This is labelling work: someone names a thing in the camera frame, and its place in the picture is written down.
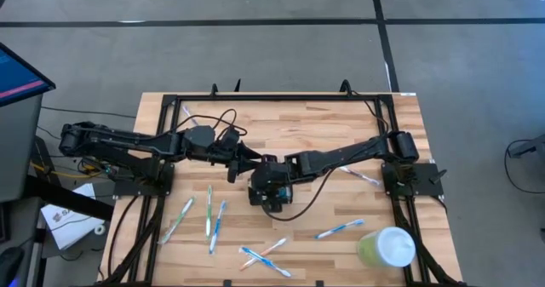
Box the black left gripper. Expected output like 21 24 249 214
199 141 263 184

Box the green toothbrush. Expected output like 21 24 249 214
157 195 198 246
204 184 214 241

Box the black wire caddy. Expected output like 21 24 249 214
248 178 295 207

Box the black metal table frame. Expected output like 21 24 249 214
91 78 469 287

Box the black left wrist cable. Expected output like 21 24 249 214
172 107 249 143

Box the black flat computer monitor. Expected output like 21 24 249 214
0 42 57 108

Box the black computer mouse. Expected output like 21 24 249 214
0 246 26 286

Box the white printed cardboard box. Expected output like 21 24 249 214
40 182 107 250

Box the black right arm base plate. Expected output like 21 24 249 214
381 161 447 198

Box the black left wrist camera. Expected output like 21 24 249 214
220 127 242 151

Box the grey chair base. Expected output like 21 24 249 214
508 134 545 160

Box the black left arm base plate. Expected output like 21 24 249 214
112 161 175 198

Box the black desk bar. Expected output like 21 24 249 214
23 174 116 222

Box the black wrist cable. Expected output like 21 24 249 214
260 167 337 222
172 107 249 143

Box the green canister white lid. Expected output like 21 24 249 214
356 226 417 269

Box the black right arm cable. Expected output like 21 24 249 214
351 89 391 140

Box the orange wrapped toothbrush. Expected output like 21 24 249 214
238 235 290 273

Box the grey equipment cabinet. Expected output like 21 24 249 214
0 93 43 204

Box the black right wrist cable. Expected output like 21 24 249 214
260 167 337 222

